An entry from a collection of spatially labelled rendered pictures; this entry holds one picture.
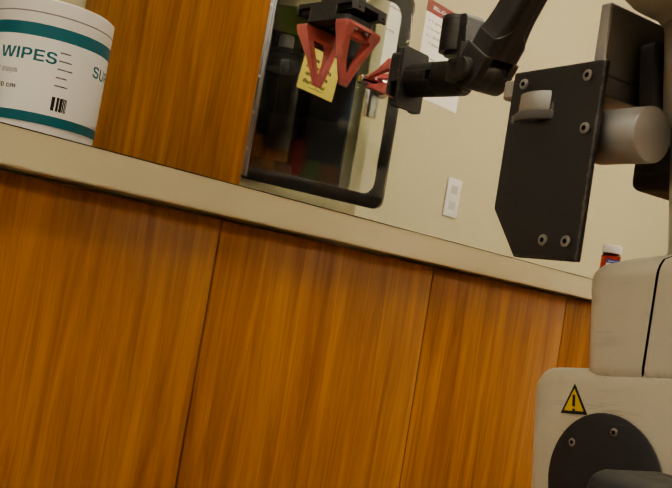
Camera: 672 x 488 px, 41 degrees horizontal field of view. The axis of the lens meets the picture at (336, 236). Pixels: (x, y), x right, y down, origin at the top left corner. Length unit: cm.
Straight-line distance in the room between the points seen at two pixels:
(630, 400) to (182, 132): 95
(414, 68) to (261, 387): 59
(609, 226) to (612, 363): 287
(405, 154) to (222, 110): 117
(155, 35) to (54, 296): 70
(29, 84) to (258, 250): 36
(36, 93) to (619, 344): 64
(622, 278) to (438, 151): 194
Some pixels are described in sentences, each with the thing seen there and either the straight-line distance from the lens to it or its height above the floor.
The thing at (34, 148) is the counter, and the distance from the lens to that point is 94.
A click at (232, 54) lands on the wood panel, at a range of 141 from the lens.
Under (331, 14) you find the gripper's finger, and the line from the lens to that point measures 114.
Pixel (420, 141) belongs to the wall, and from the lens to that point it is 255.
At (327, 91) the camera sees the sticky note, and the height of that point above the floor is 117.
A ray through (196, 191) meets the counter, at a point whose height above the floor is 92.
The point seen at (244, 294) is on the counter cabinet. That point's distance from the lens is 116.
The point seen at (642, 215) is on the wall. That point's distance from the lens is 382.
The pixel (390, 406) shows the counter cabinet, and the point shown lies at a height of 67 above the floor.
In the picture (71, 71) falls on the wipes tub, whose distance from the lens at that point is 102.
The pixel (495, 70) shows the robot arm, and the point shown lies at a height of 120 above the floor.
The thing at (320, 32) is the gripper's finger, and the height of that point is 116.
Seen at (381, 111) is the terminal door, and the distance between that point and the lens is 164.
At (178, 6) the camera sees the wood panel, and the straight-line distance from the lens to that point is 156.
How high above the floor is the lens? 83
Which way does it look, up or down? 3 degrees up
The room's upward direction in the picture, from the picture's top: 9 degrees clockwise
